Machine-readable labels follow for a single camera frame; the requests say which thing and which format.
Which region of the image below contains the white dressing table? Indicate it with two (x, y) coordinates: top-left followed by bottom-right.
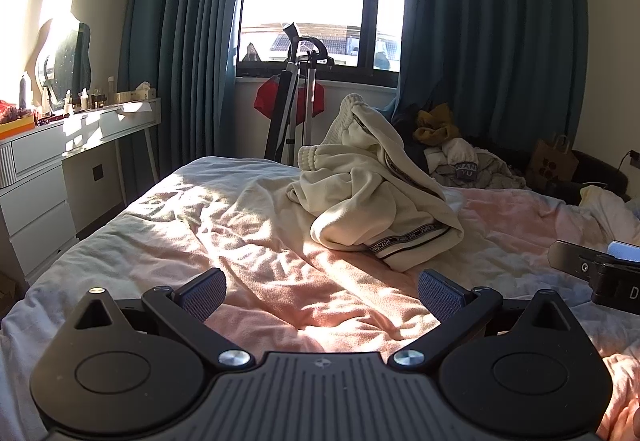
(0, 97), (163, 287)

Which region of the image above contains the pile of clothes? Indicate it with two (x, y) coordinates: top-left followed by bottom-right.
(432, 148), (526, 190)

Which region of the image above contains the bunched pastel duvet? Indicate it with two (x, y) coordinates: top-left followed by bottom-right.
(580, 185), (640, 247)

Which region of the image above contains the brown paper bag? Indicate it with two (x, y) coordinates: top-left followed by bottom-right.
(530, 135), (580, 182)

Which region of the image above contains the white garment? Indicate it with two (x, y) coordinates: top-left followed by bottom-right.
(425, 137), (478, 172)

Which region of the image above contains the mustard garment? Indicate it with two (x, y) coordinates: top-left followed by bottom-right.
(412, 104), (461, 145)

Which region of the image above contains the tissue box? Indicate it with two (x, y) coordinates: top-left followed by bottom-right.
(116, 82), (156, 103)

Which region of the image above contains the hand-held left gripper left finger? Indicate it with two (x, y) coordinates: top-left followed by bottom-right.
(70, 268), (253, 370)

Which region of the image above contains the cream sweatshirt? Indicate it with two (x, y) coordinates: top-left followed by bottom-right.
(286, 94), (466, 272)

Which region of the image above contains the teal curtain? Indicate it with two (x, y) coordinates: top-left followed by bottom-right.
(117, 0), (256, 172)
(397, 0), (588, 152)

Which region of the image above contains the orange box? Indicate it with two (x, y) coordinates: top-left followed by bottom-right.
(0, 101), (37, 139)

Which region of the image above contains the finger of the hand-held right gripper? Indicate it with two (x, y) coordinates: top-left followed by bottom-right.
(547, 240), (640, 279)

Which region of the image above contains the pink bed blanket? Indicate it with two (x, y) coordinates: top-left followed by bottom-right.
(0, 155), (640, 441)

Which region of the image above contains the dark navy garment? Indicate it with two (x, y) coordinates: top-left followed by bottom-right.
(390, 104), (431, 172)

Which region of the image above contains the wavy mirror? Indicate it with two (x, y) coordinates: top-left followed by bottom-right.
(35, 16), (92, 114)

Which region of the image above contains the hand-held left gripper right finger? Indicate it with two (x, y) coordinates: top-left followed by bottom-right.
(387, 268), (583, 369)

